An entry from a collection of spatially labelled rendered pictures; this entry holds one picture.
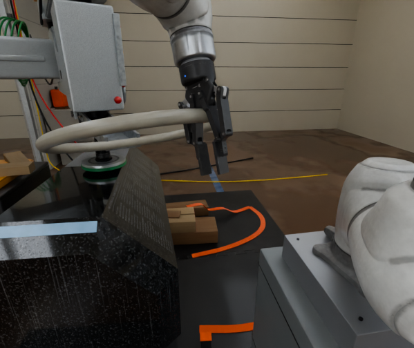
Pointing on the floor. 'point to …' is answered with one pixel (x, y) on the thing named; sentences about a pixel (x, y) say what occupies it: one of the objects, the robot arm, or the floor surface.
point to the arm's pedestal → (285, 308)
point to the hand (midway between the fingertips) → (212, 159)
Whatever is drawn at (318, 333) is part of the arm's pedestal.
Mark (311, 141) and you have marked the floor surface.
